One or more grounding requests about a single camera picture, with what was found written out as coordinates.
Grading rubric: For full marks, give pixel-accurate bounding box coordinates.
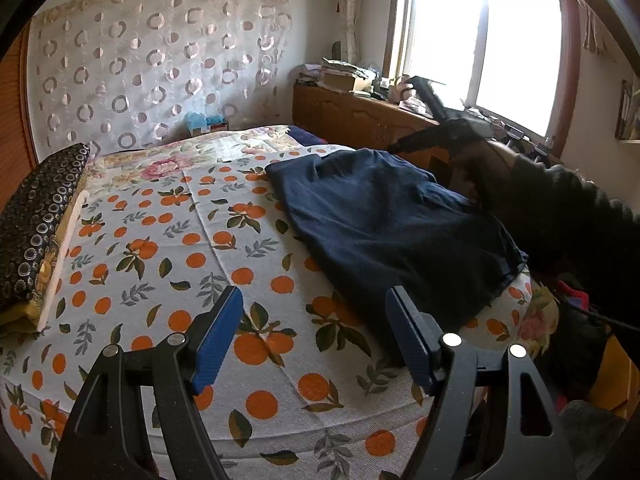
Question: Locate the beige drape curtain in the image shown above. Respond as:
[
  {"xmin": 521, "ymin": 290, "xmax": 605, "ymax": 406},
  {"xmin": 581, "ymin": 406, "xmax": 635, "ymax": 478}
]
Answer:
[
  {"xmin": 327, "ymin": 0, "xmax": 365, "ymax": 70},
  {"xmin": 570, "ymin": 0, "xmax": 609, "ymax": 57}
]

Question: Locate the orange fruit print bedsheet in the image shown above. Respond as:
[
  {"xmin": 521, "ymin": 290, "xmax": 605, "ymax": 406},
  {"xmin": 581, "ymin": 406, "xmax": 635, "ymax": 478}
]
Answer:
[{"xmin": 0, "ymin": 144, "xmax": 538, "ymax": 480}]

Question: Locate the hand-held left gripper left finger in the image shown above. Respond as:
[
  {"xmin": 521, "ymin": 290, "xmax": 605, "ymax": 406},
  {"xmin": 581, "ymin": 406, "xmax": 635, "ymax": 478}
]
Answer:
[{"xmin": 50, "ymin": 285, "xmax": 246, "ymax": 480}]

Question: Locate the brown wooden panel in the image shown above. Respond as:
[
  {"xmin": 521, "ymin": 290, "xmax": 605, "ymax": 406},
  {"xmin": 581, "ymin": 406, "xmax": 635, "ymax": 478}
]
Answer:
[{"xmin": 0, "ymin": 35, "xmax": 40, "ymax": 211}]

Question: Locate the navy printed t-shirt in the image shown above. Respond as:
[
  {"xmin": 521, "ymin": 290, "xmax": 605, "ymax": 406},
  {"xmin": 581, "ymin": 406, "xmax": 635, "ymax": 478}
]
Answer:
[{"xmin": 264, "ymin": 147, "xmax": 530, "ymax": 331}]

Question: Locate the white circle-patterned curtain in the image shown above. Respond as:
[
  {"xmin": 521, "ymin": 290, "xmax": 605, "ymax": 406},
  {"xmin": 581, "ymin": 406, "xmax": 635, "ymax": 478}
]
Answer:
[{"xmin": 27, "ymin": 0, "xmax": 294, "ymax": 163}]

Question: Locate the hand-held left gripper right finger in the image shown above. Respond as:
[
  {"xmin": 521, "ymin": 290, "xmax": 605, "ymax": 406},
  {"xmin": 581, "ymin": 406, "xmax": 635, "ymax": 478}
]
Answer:
[{"xmin": 385, "ymin": 285, "xmax": 576, "ymax": 480}]

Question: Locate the pink floral bedsheet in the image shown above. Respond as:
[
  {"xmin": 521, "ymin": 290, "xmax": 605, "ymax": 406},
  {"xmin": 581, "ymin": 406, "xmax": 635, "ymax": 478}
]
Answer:
[{"xmin": 87, "ymin": 124, "xmax": 353, "ymax": 183}]

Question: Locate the pile of papers and books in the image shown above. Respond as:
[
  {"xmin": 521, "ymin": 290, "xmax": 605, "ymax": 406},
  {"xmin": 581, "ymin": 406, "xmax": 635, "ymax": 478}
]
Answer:
[{"xmin": 299, "ymin": 56, "xmax": 377, "ymax": 97}]

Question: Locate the wall picture frame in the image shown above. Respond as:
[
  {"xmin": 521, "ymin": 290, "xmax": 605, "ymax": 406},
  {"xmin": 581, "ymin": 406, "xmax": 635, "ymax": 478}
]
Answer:
[{"xmin": 616, "ymin": 79, "xmax": 640, "ymax": 142}]

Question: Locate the wooden cabinet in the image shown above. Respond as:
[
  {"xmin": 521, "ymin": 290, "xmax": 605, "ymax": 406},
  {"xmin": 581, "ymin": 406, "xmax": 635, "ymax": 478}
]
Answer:
[{"xmin": 292, "ymin": 82, "xmax": 453, "ymax": 173}]

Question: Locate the dark circle-patterned folded blanket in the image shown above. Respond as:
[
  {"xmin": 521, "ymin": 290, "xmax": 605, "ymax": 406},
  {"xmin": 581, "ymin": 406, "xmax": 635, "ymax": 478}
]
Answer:
[{"xmin": 0, "ymin": 142, "xmax": 92, "ymax": 312}]

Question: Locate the dark blue cloth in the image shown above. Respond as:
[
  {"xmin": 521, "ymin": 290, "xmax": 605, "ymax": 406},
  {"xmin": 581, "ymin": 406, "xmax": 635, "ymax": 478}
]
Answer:
[{"xmin": 287, "ymin": 125, "xmax": 328, "ymax": 147}]

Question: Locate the red and black cloth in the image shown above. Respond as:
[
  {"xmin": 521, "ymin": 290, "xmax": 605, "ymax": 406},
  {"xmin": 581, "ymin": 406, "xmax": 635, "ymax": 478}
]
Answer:
[{"xmin": 530, "ymin": 270, "xmax": 640, "ymax": 411}]

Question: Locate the window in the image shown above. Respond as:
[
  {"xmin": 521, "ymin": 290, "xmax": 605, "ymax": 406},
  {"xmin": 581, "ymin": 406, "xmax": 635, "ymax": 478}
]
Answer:
[{"xmin": 385, "ymin": 0, "xmax": 582, "ymax": 163}]

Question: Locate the row of windowsill clutter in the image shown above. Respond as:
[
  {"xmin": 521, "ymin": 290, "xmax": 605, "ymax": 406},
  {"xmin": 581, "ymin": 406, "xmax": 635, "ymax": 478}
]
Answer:
[{"xmin": 462, "ymin": 102, "xmax": 561, "ymax": 163}]

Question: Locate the person's right forearm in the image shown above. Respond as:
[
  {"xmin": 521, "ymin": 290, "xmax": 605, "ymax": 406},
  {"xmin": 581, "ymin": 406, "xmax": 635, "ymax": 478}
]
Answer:
[{"xmin": 492, "ymin": 157, "xmax": 640, "ymax": 321}]

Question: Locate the blue box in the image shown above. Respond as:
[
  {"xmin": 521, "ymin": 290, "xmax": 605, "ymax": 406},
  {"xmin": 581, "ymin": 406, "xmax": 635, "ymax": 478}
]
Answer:
[{"xmin": 185, "ymin": 111, "xmax": 229, "ymax": 137}]

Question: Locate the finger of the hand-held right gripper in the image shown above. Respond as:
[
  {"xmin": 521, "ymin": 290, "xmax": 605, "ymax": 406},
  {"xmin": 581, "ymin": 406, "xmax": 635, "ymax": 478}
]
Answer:
[
  {"xmin": 404, "ymin": 75, "xmax": 452, "ymax": 122},
  {"xmin": 389, "ymin": 127, "xmax": 451, "ymax": 153}
]

